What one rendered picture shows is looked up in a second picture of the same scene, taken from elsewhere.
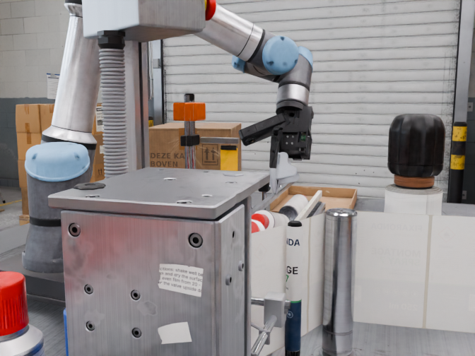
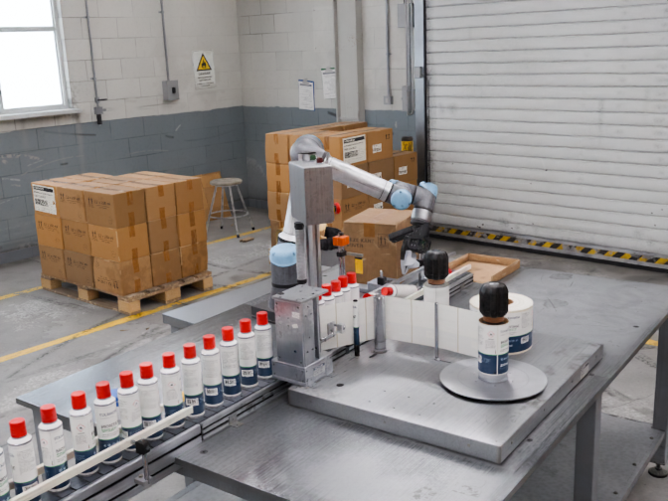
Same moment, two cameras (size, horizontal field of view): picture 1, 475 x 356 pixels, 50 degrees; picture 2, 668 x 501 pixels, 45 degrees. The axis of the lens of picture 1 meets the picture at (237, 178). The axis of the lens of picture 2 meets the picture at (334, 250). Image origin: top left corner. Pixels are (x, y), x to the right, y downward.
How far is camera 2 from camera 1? 2.02 m
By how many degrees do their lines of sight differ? 19
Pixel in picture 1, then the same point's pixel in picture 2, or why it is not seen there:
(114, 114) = (300, 253)
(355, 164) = (650, 201)
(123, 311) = (285, 321)
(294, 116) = (418, 228)
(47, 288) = not seen: hidden behind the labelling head
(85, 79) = not seen: hidden behind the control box
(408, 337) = (416, 348)
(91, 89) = not seen: hidden behind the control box
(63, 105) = (289, 222)
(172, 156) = (360, 241)
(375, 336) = (403, 346)
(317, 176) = (603, 214)
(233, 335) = (308, 328)
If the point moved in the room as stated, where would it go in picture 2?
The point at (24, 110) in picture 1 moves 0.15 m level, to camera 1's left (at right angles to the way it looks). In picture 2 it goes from (273, 140) to (256, 140)
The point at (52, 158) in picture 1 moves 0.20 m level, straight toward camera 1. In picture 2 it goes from (281, 255) to (279, 269)
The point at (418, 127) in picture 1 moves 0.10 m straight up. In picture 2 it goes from (430, 257) to (430, 228)
